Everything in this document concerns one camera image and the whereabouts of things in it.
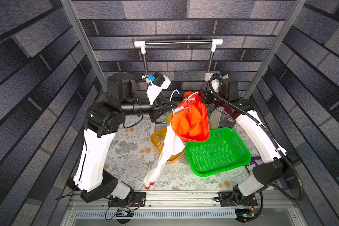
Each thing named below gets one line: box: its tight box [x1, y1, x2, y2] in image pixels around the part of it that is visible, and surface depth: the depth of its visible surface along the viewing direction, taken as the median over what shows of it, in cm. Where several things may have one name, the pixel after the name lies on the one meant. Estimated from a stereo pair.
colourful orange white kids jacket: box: [144, 91, 210, 190], surface depth 58 cm
